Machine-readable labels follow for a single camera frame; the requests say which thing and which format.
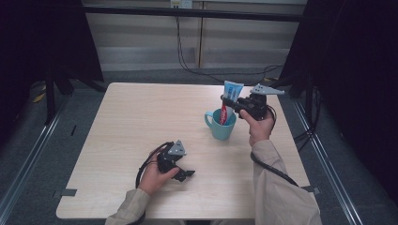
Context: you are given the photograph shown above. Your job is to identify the hand-held gripper cable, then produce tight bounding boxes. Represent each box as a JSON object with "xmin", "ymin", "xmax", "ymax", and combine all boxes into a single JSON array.
[
  {"xmin": 250, "ymin": 104, "xmax": 300, "ymax": 188},
  {"xmin": 126, "ymin": 142, "xmax": 175, "ymax": 225}
]

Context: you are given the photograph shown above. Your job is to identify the right hand-held gripper cable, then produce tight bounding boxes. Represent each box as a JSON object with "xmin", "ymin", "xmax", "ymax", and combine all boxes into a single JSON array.
[{"xmin": 250, "ymin": 104, "xmax": 300, "ymax": 188}]

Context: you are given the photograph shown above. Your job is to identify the yellow floor scrap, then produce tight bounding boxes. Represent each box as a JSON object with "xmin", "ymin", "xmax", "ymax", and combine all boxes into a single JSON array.
[{"xmin": 32, "ymin": 92, "xmax": 47, "ymax": 104}]

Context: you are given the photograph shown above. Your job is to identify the grey tape piece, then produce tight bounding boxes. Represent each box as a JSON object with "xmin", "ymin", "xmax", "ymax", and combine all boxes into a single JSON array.
[
  {"xmin": 301, "ymin": 185, "xmax": 321, "ymax": 195},
  {"xmin": 59, "ymin": 187, "xmax": 78, "ymax": 198}
]

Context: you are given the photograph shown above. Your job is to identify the teal cup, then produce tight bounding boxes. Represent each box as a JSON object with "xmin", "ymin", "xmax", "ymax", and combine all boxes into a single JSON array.
[{"xmin": 204, "ymin": 108, "xmax": 237, "ymax": 142}]

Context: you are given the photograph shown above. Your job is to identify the black floor cables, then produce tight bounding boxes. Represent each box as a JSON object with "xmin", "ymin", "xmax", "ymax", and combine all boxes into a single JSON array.
[{"xmin": 293, "ymin": 87, "xmax": 324, "ymax": 153}]

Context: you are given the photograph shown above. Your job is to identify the person's right hand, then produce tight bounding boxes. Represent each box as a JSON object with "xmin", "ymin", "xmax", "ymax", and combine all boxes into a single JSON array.
[{"xmin": 239, "ymin": 110, "xmax": 275, "ymax": 147}]

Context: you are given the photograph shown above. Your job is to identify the black metal stand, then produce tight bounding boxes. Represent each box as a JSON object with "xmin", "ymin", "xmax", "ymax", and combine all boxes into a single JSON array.
[
  {"xmin": 43, "ymin": 67, "xmax": 107, "ymax": 126},
  {"xmin": 271, "ymin": 69, "xmax": 315, "ymax": 126}
]

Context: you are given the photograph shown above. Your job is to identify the left hand-held gripper cable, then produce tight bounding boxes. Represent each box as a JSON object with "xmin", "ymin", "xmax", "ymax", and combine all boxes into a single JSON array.
[{"xmin": 126, "ymin": 142, "xmax": 175, "ymax": 225}]

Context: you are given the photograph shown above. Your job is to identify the black wall cable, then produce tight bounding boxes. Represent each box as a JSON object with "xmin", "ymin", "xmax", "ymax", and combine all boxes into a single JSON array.
[{"xmin": 175, "ymin": 15, "xmax": 284, "ymax": 86}]

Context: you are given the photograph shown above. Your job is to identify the metal floor rail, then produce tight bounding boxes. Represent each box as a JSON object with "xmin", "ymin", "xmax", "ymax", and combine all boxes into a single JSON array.
[
  {"xmin": 0, "ymin": 95, "xmax": 71, "ymax": 219},
  {"xmin": 292, "ymin": 99, "xmax": 365, "ymax": 225}
]

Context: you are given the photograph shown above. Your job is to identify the white wall socket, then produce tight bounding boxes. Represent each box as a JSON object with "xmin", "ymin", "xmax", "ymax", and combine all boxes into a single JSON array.
[{"xmin": 169, "ymin": 0, "xmax": 193, "ymax": 9}]

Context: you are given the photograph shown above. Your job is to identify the black curtain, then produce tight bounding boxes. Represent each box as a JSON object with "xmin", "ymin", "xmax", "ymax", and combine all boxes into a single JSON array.
[
  {"xmin": 0, "ymin": 0, "xmax": 105, "ymax": 148},
  {"xmin": 278, "ymin": 0, "xmax": 398, "ymax": 205}
]

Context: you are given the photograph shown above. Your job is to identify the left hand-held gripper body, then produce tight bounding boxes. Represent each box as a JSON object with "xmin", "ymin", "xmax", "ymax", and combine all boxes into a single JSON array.
[{"xmin": 157, "ymin": 139, "xmax": 188, "ymax": 173}]

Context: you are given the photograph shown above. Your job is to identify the blue and white toothpaste tube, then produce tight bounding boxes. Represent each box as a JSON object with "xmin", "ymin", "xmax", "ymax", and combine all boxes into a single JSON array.
[{"xmin": 220, "ymin": 80, "xmax": 245, "ymax": 126}]

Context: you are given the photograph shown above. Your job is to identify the person's left hand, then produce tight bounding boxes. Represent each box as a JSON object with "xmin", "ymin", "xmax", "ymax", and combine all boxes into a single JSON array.
[{"xmin": 138, "ymin": 150, "xmax": 181, "ymax": 197}]

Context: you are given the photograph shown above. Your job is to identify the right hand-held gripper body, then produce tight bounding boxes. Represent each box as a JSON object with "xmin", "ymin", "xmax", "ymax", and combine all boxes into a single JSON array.
[{"xmin": 237, "ymin": 83, "xmax": 285, "ymax": 121}]

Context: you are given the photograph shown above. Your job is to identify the black horizontal bar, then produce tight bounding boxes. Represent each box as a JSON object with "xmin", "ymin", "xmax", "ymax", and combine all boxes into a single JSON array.
[{"xmin": 82, "ymin": 5, "xmax": 309, "ymax": 23}]

